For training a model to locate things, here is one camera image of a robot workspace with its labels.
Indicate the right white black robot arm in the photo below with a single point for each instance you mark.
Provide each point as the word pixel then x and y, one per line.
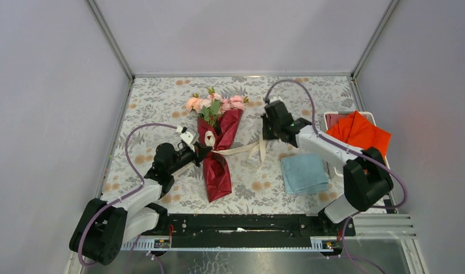
pixel 365 175

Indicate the floral patterned table mat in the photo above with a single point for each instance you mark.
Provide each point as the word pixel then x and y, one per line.
pixel 156 105

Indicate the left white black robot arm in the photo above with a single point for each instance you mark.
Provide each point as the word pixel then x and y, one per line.
pixel 122 211

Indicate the light blue folded cloth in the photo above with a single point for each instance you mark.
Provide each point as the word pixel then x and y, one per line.
pixel 304 174

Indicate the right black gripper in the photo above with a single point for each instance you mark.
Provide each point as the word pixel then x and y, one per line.
pixel 264 120

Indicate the dark red wrapping paper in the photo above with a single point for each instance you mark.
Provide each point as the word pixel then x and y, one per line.
pixel 215 168

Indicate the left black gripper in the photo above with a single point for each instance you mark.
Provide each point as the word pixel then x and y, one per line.
pixel 200 152

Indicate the white plastic basket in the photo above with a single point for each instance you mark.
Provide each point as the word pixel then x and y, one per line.
pixel 331 117

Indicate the cream ribbon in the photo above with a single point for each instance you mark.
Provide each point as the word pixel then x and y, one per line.
pixel 253 148

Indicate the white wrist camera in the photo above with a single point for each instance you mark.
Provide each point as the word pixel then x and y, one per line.
pixel 188 135
pixel 275 100

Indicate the orange cloth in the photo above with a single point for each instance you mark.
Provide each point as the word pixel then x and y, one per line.
pixel 359 132

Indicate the aluminium front rail frame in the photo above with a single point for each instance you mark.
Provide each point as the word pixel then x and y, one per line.
pixel 368 226

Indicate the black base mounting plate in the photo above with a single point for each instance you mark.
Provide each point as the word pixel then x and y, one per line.
pixel 215 231

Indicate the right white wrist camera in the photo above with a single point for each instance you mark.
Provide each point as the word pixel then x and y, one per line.
pixel 275 100

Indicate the pink fake flower bunch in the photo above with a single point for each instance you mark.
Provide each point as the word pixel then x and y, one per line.
pixel 211 108

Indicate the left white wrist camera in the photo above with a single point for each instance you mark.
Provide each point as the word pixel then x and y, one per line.
pixel 188 135

